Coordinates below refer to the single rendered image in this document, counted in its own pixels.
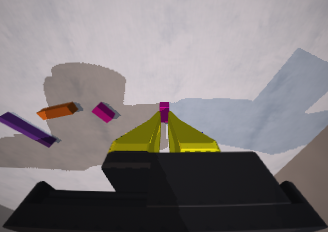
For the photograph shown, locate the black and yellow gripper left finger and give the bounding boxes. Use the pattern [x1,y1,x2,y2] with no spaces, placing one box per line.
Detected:
[107,111,161,154]

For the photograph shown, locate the orange rod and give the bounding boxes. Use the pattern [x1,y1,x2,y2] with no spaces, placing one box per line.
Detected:
[37,102,78,120]

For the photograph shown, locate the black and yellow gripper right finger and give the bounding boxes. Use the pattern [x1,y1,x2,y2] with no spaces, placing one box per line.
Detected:
[168,111,221,152]

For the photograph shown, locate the purple rod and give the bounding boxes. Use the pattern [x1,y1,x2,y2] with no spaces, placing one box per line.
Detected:
[0,112,57,147]

